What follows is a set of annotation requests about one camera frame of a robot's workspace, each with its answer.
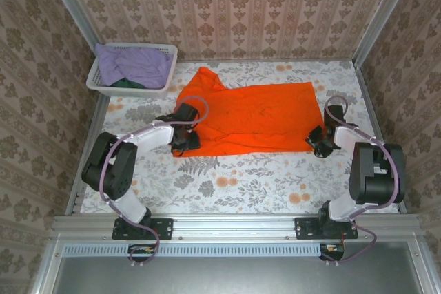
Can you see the orange t-shirt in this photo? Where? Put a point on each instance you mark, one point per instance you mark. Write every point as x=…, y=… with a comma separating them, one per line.
x=258, y=118

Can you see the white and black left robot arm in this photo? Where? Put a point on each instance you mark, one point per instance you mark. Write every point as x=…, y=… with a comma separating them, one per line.
x=151, y=137

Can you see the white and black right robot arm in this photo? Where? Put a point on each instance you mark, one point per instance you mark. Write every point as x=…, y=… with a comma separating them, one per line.
x=375, y=170

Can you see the white plastic laundry basket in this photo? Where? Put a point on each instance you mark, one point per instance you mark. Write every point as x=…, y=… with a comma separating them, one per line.
x=138, y=92

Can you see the green t-shirt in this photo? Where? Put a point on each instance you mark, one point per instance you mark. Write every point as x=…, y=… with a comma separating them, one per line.
x=125, y=84

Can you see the purple t-shirt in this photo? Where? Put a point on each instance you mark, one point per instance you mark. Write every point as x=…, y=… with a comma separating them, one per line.
x=138, y=63

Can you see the floral patterned tablecloth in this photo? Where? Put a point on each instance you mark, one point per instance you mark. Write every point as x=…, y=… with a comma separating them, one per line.
x=241, y=197

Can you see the black connector box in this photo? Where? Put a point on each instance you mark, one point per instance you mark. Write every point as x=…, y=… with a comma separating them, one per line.
x=141, y=251
x=332, y=251

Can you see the grey metal sheet panel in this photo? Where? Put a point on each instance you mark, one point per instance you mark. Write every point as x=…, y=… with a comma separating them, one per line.
x=224, y=276

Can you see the aluminium side rail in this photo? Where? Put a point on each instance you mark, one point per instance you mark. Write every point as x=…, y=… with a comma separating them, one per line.
x=372, y=115
x=86, y=156

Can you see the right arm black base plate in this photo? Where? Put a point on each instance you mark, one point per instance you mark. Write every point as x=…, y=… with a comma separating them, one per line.
x=303, y=228

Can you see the thin aluminium rail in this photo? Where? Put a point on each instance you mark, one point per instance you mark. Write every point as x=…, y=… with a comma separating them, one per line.
x=262, y=60

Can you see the aluminium corner post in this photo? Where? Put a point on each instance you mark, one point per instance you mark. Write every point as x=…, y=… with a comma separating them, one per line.
x=69, y=1
x=382, y=11

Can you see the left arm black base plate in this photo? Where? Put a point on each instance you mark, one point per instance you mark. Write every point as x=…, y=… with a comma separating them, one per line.
x=165, y=228

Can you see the long aluminium frame rail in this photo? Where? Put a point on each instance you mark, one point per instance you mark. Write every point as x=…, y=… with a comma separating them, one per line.
x=234, y=227

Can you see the aluminium frame leg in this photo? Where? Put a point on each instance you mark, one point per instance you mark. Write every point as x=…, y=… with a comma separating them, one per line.
x=44, y=266
x=427, y=270

